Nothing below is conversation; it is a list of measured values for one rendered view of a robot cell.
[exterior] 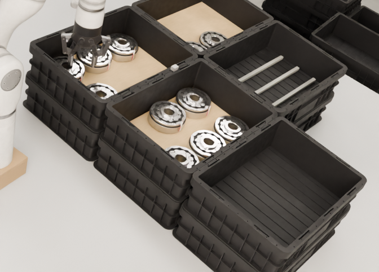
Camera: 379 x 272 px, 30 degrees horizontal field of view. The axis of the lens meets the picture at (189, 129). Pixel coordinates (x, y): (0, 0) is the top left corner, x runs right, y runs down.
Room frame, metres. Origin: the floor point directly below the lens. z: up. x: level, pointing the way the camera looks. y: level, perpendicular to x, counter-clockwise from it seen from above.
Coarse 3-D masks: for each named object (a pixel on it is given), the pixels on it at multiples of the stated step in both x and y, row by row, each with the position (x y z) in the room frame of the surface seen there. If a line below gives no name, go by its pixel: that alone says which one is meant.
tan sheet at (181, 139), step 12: (216, 108) 1.64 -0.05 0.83; (132, 120) 1.47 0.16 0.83; (144, 120) 1.48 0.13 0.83; (192, 120) 1.55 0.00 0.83; (204, 120) 1.57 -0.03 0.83; (144, 132) 1.44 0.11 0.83; (156, 132) 1.45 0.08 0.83; (180, 132) 1.49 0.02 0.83; (192, 132) 1.50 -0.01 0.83; (168, 144) 1.42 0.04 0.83; (180, 144) 1.44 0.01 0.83
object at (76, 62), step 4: (60, 56) 1.59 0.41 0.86; (64, 56) 1.60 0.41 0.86; (56, 60) 1.57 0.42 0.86; (60, 60) 1.58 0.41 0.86; (76, 60) 1.60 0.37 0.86; (76, 64) 1.58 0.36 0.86; (80, 64) 1.59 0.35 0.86; (76, 68) 1.56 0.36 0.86; (80, 68) 1.58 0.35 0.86; (84, 68) 1.58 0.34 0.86; (72, 72) 1.54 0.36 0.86; (76, 72) 1.55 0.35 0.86; (80, 72) 1.56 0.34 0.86; (76, 76) 1.53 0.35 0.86; (80, 76) 1.54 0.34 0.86
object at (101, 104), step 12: (108, 12) 1.78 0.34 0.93; (156, 24) 1.81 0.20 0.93; (48, 36) 1.57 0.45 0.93; (168, 36) 1.77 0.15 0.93; (36, 48) 1.50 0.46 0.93; (48, 60) 1.47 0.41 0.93; (60, 72) 1.45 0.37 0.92; (168, 72) 1.60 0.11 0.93; (72, 84) 1.43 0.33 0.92; (144, 84) 1.51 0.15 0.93; (84, 96) 1.40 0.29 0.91; (96, 96) 1.39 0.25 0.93
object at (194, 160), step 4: (168, 148) 1.37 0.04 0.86; (172, 148) 1.38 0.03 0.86; (176, 148) 1.38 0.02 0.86; (180, 148) 1.39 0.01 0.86; (184, 148) 1.39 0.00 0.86; (168, 152) 1.36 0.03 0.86; (172, 152) 1.36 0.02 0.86; (184, 152) 1.38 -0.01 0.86; (188, 152) 1.39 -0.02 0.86; (192, 152) 1.39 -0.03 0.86; (192, 156) 1.38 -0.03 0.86; (196, 156) 1.38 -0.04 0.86; (192, 160) 1.36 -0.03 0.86; (196, 160) 1.36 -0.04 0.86; (188, 164) 1.34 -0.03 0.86; (192, 164) 1.34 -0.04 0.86; (188, 168) 1.33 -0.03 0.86
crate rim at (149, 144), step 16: (192, 64) 1.67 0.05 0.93; (208, 64) 1.70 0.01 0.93; (160, 80) 1.55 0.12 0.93; (128, 96) 1.44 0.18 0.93; (112, 112) 1.36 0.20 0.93; (272, 112) 1.58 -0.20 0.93; (128, 128) 1.33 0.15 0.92; (256, 128) 1.49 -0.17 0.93; (144, 144) 1.30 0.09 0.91; (176, 160) 1.26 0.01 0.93; (208, 160) 1.30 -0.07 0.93
